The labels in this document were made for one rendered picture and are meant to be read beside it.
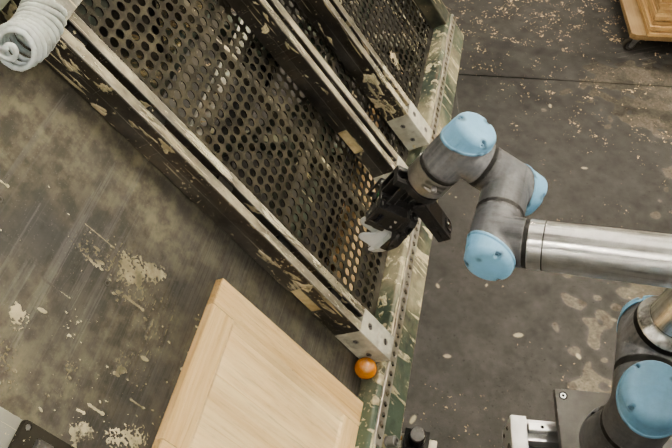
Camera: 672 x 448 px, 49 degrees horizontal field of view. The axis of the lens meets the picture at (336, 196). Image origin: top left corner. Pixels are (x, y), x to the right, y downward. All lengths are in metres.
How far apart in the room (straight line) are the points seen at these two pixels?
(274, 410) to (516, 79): 2.75
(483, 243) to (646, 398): 0.45
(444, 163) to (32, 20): 0.62
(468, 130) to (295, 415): 0.68
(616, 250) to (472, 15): 3.29
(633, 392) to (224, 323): 0.72
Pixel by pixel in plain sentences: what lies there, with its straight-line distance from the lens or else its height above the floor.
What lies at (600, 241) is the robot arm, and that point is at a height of 1.61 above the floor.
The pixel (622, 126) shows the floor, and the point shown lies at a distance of 3.79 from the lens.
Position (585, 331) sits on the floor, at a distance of 2.98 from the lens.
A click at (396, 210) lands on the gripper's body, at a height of 1.45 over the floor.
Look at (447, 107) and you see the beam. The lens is 2.40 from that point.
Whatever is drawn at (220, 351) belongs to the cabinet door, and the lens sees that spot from 1.37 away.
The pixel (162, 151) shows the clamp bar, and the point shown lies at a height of 1.50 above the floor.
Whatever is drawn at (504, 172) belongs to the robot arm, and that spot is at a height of 1.58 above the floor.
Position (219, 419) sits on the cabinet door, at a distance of 1.36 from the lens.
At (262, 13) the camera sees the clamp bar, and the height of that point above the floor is 1.46.
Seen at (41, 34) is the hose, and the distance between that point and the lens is 1.03.
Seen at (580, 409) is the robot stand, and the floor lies 1.04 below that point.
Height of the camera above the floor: 2.43
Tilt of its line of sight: 49 degrees down
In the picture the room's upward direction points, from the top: straight up
